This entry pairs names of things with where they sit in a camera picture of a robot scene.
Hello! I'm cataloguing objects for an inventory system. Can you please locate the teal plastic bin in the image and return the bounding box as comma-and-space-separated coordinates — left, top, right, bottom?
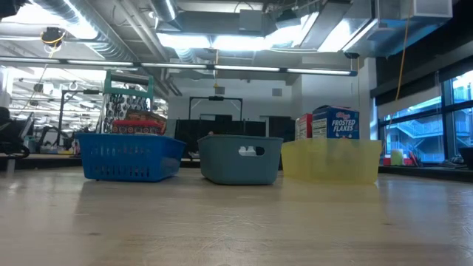
197, 134, 285, 185

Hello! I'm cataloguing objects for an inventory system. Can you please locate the red Froot Loops cereal box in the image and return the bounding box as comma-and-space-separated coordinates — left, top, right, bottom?
294, 113, 314, 141

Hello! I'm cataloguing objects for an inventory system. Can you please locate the brown taco seasoning packet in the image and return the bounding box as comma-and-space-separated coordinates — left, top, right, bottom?
125, 109, 167, 126

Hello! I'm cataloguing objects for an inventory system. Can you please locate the yellow plastic bin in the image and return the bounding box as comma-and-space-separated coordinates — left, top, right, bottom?
281, 138, 382, 185

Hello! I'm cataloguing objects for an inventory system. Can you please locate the blue Frosted Flakes cereal box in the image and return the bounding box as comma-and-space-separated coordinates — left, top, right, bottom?
312, 105, 361, 140

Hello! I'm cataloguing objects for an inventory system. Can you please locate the red smoked paprika tin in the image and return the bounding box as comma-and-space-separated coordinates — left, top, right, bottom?
112, 118, 166, 136

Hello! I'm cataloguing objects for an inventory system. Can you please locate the blue slotted plastic basket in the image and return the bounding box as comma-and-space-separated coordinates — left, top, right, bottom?
75, 132, 187, 183

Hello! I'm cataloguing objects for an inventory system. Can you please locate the black equipment row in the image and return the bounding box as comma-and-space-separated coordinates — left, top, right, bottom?
173, 114, 296, 140

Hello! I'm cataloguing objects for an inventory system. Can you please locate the black metal arch stand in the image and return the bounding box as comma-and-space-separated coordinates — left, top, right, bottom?
188, 95, 244, 121

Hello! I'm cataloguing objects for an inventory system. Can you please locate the long ceiling light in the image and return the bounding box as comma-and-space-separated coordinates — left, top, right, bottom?
0, 55, 358, 78

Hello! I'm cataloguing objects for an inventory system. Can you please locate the grey ceiling box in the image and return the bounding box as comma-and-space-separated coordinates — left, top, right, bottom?
238, 9, 265, 33

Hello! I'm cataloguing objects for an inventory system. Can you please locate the steel box grater teal trim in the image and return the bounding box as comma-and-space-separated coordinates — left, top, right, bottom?
96, 69, 155, 134

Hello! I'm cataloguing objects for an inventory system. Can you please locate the large window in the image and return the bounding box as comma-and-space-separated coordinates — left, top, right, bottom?
376, 69, 473, 166

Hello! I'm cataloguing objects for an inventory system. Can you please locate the background wooden workbench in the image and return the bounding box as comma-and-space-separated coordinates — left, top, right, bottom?
0, 151, 83, 171

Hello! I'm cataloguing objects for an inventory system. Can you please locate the black background equipment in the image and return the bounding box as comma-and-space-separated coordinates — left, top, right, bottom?
0, 106, 33, 160

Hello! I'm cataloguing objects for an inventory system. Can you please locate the black background object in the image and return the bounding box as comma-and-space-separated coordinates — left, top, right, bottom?
457, 146, 473, 171

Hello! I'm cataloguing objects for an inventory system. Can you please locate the black background frame stand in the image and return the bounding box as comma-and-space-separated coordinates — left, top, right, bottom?
57, 88, 103, 149

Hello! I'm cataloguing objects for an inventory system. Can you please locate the yellow hanging cord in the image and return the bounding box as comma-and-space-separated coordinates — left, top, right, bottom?
394, 0, 412, 103

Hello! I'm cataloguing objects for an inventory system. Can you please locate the yellow black ceiling cord reel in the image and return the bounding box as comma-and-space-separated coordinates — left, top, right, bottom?
39, 25, 68, 49

